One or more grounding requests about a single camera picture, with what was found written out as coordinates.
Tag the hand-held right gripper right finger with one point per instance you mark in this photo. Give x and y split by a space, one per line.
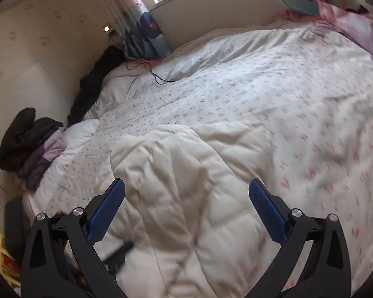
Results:
267 212

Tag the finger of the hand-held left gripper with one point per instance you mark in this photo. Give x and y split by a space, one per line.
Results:
119 250

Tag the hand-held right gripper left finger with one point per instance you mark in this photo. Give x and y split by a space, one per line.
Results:
107 214

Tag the cream quilted coat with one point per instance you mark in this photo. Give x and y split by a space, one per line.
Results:
180 177

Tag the purple folded jacket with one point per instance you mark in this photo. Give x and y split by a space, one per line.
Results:
46 155

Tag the dark bedside furniture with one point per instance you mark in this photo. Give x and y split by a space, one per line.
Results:
15 223

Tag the wooden shelf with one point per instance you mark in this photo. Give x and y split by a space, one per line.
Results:
3 260

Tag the black puffer jacket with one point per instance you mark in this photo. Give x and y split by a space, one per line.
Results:
15 139

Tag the floral bed quilt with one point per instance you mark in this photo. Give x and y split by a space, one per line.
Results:
267 83

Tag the long black jacket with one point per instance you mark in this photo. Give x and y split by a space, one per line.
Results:
90 83

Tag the pink floral pillow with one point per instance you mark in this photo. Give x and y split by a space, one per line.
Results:
357 24

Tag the wall power socket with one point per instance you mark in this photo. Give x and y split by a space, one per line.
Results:
106 28

